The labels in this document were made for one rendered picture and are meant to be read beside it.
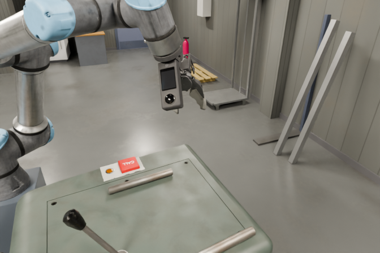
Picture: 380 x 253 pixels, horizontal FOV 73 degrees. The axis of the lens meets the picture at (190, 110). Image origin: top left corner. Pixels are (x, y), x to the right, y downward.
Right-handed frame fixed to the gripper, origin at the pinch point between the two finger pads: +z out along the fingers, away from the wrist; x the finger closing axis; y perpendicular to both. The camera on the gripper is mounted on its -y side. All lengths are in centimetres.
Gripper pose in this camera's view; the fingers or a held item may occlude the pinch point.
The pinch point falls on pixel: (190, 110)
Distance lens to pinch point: 71.9
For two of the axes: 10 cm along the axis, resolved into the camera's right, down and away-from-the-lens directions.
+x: -9.6, 1.5, 2.4
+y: 0.5, -7.5, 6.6
